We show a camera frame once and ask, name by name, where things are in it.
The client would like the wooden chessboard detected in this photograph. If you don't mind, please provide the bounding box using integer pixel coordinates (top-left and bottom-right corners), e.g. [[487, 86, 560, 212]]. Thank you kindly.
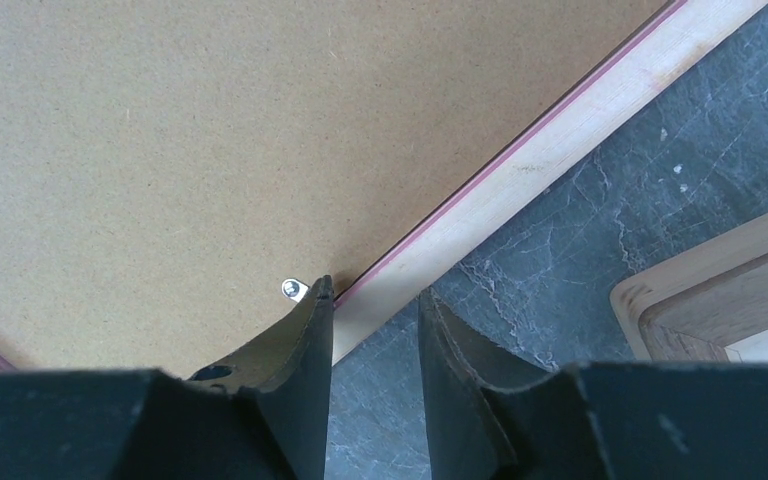
[[610, 213, 768, 363]]

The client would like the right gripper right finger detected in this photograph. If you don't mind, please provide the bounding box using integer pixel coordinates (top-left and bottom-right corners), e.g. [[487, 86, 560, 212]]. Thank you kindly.
[[418, 290, 768, 479]]

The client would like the wooden picture frame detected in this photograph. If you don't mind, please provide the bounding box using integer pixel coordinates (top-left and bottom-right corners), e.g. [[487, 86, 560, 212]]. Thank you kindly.
[[0, 0, 768, 374]]

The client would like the brown cardboard backing board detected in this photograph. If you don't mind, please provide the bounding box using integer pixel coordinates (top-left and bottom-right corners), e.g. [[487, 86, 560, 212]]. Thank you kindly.
[[0, 0, 673, 380]]

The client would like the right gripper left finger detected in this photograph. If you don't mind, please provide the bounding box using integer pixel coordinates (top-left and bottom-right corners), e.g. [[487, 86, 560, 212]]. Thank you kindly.
[[0, 276, 334, 479]]

